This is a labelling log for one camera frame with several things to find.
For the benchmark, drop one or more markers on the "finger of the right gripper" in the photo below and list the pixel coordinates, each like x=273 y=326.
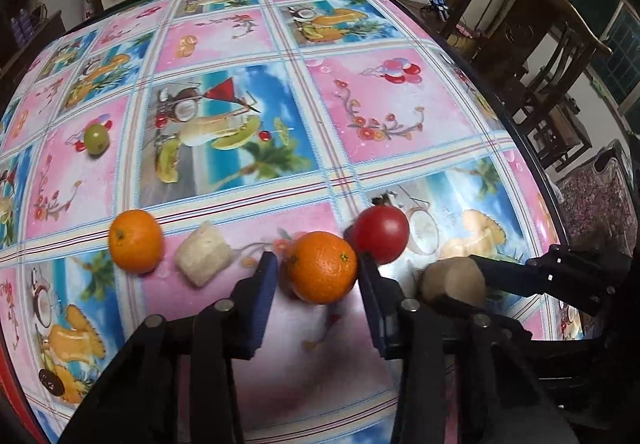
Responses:
x=524 y=280

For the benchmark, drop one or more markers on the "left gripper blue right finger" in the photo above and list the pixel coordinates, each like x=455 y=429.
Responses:
x=380 y=297

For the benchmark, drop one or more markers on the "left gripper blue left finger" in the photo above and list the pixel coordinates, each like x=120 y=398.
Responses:
x=252 y=298

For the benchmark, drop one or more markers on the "pale sugarcane chunk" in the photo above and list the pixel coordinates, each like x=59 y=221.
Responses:
x=458 y=277
x=203 y=254

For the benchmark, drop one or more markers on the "orange mandarin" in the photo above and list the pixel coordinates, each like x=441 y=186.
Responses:
x=136 y=242
x=320 y=267

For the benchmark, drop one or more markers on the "red tomato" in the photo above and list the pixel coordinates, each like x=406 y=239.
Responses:
x=382 y=231

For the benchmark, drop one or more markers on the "colourful fruit print tablecloth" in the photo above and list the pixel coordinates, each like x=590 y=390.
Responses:
x=266 y=118

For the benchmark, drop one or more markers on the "dark fruit on cloth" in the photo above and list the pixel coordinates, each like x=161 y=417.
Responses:
x=51 y=382

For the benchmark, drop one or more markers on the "green jujube fruit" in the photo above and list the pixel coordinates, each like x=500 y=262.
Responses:
x=96 y=139

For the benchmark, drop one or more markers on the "wooden chair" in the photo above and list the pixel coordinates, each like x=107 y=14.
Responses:
x=531 y=61

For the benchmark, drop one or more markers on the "red rimmed white tray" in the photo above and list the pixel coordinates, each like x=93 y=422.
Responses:
x=17 y=401

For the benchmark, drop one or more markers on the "purple spray cans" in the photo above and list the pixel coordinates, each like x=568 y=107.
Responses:
x=22 y=28

